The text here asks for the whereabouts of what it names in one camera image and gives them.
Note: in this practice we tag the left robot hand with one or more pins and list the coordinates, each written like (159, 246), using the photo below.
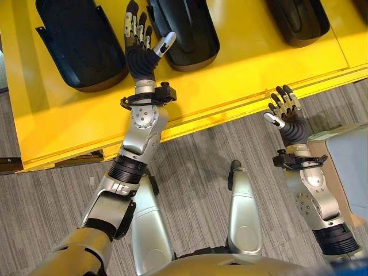
(140, 59)

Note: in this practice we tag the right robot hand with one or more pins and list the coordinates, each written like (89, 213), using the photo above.
(293, 126)

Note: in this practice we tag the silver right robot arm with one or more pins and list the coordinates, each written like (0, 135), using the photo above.
(319, 201)

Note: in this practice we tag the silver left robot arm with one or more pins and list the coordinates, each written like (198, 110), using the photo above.
(126, 178)

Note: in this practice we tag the yellow metal shelf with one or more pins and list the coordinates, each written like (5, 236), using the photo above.
(178, 83)

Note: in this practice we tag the cardboard box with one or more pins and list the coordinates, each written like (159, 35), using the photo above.
(330, 172)

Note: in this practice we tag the grey plastic box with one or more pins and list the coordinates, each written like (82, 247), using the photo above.
(349, 169)

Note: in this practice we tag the black sole-shaped part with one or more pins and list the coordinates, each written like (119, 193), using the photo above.
(187, 34)
(80, 43)
(299, 20)

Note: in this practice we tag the silver robot right leg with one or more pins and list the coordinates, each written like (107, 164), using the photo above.
(244, 212)

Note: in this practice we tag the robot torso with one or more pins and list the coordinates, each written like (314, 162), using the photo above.
(221, 264)

